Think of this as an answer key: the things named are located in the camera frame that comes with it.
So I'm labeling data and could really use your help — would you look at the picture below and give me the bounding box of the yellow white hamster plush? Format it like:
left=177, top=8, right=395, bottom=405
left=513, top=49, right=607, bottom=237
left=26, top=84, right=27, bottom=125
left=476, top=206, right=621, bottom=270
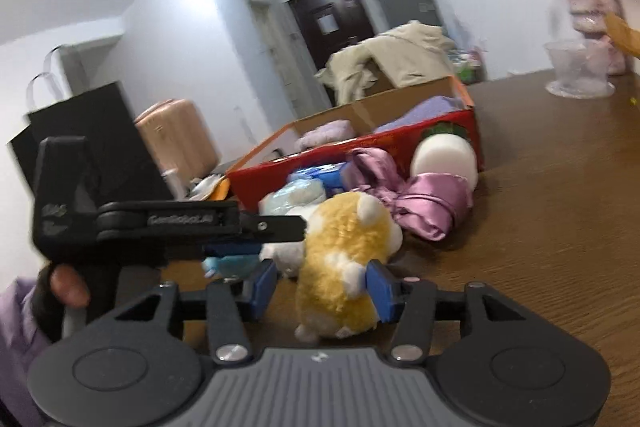
left=295, top=192, right=404, bottom=343

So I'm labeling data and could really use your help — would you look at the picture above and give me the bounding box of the pink satin bag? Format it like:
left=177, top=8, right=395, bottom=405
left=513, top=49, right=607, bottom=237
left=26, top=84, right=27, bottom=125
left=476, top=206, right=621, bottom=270
left=343, top=147, right=473, bottom=242

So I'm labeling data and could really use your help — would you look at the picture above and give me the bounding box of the pink wrapped vase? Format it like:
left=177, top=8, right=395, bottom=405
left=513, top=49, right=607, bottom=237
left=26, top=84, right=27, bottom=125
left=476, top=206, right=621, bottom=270
left=567, top=0, right=627, bottom=76

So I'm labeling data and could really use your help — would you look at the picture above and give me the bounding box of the blue plush toy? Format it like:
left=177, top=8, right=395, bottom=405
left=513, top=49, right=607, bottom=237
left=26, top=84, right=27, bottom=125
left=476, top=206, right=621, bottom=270
left=202, top=255, right=260, bottom=280

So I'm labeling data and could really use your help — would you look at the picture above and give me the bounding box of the purple fabric pouch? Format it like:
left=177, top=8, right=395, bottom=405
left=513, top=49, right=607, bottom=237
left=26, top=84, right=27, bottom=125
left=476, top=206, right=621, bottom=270
left=374, top=95, right=466, bottom=133

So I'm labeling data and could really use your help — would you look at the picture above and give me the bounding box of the beige coat on chair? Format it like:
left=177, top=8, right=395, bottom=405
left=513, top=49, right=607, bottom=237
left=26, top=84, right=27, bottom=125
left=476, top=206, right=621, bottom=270
left=316, top=20, right=457, bottom=89

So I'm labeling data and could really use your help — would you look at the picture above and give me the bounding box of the pink suitcase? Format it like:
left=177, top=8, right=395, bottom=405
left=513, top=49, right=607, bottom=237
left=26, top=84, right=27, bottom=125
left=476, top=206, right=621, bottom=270
left=134, top=98, right=220, bottom=185

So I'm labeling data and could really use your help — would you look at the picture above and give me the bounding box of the black paper bag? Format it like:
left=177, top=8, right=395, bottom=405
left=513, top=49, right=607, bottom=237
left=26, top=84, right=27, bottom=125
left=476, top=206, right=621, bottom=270
left=6, top=44, right=176, bottom=208

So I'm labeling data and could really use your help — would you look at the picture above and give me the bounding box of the person's left hand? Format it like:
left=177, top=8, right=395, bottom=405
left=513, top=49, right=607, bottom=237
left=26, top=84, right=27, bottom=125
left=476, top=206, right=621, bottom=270
left=32, top=263, right=90, bottom=343

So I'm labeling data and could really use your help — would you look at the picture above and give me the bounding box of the orange paper tray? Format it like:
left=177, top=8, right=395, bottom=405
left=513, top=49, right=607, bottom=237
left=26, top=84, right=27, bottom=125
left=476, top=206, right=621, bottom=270
left=604, top=12, right=640, bottom=58

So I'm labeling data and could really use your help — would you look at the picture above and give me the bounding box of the dark entrance door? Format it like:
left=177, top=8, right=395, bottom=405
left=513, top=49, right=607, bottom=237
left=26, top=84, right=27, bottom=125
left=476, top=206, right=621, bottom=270
left=288, top=0, right=375, bottom=69

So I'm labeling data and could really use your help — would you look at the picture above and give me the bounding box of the red orange cardboard box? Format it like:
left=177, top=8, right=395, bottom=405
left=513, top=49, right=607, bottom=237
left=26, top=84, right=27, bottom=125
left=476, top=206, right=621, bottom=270
left=226, top=74, right=485, bottom=212

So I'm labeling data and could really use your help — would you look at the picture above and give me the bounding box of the lilac fluffy slipper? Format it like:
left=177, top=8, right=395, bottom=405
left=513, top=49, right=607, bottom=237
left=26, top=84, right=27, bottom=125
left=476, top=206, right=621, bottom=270
left=295, top=119, right=357, bottom=152

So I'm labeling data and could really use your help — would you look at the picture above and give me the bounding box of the clear plastic bowl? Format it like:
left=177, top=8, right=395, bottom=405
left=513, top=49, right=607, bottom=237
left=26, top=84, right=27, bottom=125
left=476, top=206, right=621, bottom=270
left=544, top=39, right=615, bottom=100

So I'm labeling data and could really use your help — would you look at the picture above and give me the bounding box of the orange small object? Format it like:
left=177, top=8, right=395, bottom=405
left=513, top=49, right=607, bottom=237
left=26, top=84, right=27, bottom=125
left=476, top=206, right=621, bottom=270
left=208, top=176, right=230, bottom=202

